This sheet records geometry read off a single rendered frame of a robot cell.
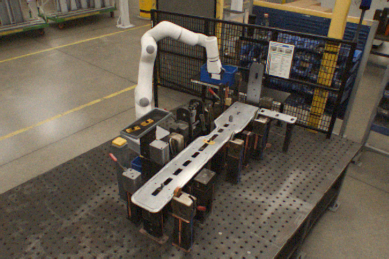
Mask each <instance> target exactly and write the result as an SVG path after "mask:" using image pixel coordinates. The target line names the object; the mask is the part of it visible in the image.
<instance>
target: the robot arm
mask: <svg viewBox="0 0 389 259"><path fill-rule="evenodd" d="M167 36H169V37H171V38H173V39H176V40H178V41H180V42H184V43H186V44H188V45H191V46H194V45H201V46H204V47H205V48H206V52H207V67H206V68H204V69H205V70H206V72H207V73H208V74H209V77H210V78H212V73H219V74H220V80H222V79H223V75H222V74H223V73H224V71H225V69H223V68H222V67H221V62H220V60H219V52H218V42H216V37H214V36H209V37H207V36H205V35H203V34H195V33H193V32H190V31H188V30H186V29H184V28H182V27H180V26H178V25H175V24H173V23H170V22H168V21H163V22H161V23H159V24H158V25H156V26H155V27H154V28H153V29H151V30H150V31H147V32H146V33H145V34H144V35H143V36H142V39H141V45H142V54H141V60H140V63H139V71H138V86H137V87H136V88H135V109H136V120H137V119H138V118H140V117H141V116H143V115H144V114H146V113H148V112H149V111H150V110H152V107H151V102H152V74H153V65H154V61H155V58H156V51H157V46H156V42H158V41H160V40H162V39H164V38H165V37H167ZM221 70H223V72H222V71H221Z"/></svg>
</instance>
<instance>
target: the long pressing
mask: <svg viewBox="0 0 389 259"><path fill-rule="evenodd" d="M257 109H258V110H260V108H259V107H256V106H252V105H247V104H244V103H240V102H235V103H234V104H232V105H231V106H230V107H229V108H228V109H227V110H226V111H225V112H223V113H222V114H221V115H220V116H219V117H218V118H217V119H215V120H214V126H215V127H216V129H214V130H213V131H212V132H211V133H210V134H209V135H208V136H200V137H197V138H196V139H195V140H194V141H193V142H192V143H190V144H189V145H188V146H187V147H186V148H184V150H182V151H181V152H180V153H179V154H178V155H177V156H176V157H174V158H173V159H172V160H171V161H170V162H169V163H168V164H166V165H165V167H164V168H162V169H161V170H160V171H159V172H158V173H156V174H155V175H154V177H153V178H151V179H149V180H148V181H147V182H146V184H144V185H143V186H142V187H141V188H139V189H138V190H137V191H136V192H135V194H133V196H131V200H132V203H134V204H136V205H138V206H140V207H142V208H144V209H146V210H147V211H150V212H152V213H157V212H160V211H161V210H162V209H163V208H164V206H165V205H166V204H168V203H169V202H170V201H171V199H172V197H173V192H174V189H176V187H177V186H179V187H180V188H183V187H184V186H185V185H186V184H187V183H188V181H189V180H190V179H192V178H193V177H194V175H195V174H196V173H197V172H198V171H199V170H201V168H202V167H203V166H204V165H205V164H206V163H207V161H209V160H210V159H211V157H212V156H213V155H214V154H215V153H217V152H218V151H219V149H220V148H221V147H222V146H223V145H224V144H225V143H226V142H227V141H228V140H229V135H230V133H231V132H232V131H235V132H236V134H237V133H238V132H240V131H242V130H243V129H244V128H245V127H246V126H247V124H248V123H249V122H250V121H251V120H252V119H253V117H254V112H255V111H256V110H257ZM237 112H239V113H238V114H237ZM230 115H233V122H229V116H230ZM225 124H228V125H229V126H228V127H223V126H224V125H225ZM234 124H235V125H234ZM220 129H223V131H222V132H218V131H219V130H220ZM213 135H218V136H217V137H216V138H215V139H214V140H213V142H215V143H214V144H213V145H210V144H209V145H208V146H207V147H206V148H205V149H204V150H203V151H198V149H199V148H201V147H202V146H203V145H204V144H205V143H204V142H202V140H203V139H210V138H211V137H212V136H213ZM193 148H194V149H193ZM195 152H198V153H200V154H198V155H197V156H196V158H191V157H192V155H194V153H195ZM187 160H190V161H191V162H190V163H189V164H188V165H187V166H183V165H182V164H184V163H185V162H186V161H187ZM177 169H182V171H181V172H180V173H179V175H177V176H174V175H173V173H174V172H175V171H176V170H177ZM168 178H172V181H170V183H169V184H168V185H167V186H164V187H163V188H162V190H161V192H160V193H159V194H158V195H156V196H153V195H152V193H154V191H155V190H156V189H157V188H161V187H160V184H161V183H162V182H164V181H166V180H167V179H168ZM155 183H156V184H155ZM169 189H170V190H169Z"/></svg>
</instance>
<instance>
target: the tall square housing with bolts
mask: <svg viewBox="0 0 389 259"><path fill-rule="evenodd" d="M149 152H150V160H153V161H154V162H153V161H151V162H152V178H153V177H154V175H155V174H156V173H158V172H159V171H160V170H161V169H162V168H164V167H165V165H166V164H168V160H169V144H168V143H165V142H162V140H159V139H155V140H154V142H152V143H151V144H149ZM152 195H153V196H156V190H155V191H154V193H152Z"/></svg>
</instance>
